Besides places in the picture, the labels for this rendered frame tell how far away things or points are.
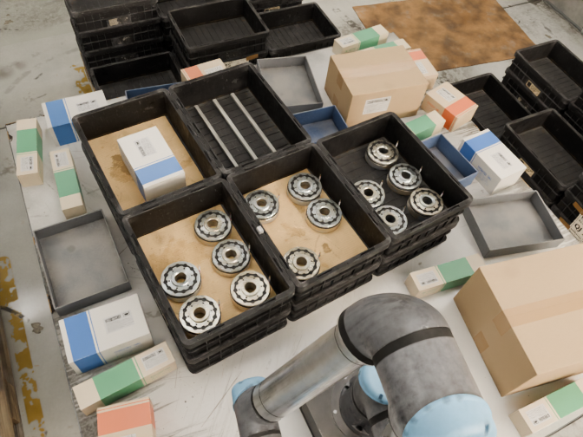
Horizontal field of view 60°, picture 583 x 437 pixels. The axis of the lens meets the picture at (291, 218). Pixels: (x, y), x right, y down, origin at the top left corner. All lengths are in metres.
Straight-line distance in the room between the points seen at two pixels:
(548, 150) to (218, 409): 1.94
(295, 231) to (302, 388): 0.67
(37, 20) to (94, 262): 2.35
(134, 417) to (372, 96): 1.26
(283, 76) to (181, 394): 1.26
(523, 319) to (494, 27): 2.87
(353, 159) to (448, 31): 2.29
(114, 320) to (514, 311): 1.02
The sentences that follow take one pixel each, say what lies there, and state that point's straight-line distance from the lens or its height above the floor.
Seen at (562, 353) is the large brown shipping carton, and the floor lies 0.90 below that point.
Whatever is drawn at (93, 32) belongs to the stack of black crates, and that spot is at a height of 0.48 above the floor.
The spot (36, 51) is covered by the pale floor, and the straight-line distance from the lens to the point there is 3.48.
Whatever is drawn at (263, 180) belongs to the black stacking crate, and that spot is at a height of 0.86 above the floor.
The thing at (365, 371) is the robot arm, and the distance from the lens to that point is 1.11.
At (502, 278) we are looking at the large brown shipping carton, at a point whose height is 0.90.
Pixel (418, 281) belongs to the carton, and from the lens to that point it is 1.54.
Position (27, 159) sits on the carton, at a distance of 1.81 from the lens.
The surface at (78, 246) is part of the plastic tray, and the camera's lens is 1.64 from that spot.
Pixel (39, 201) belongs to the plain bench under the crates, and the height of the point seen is 0.70.
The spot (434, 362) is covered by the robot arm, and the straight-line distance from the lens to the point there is 0.69.
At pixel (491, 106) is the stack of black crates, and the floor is 0.27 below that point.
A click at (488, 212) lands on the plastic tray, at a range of 1.84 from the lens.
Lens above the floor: 2.05
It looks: 56 degrees down
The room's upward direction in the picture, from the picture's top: 9 degrees clockwise
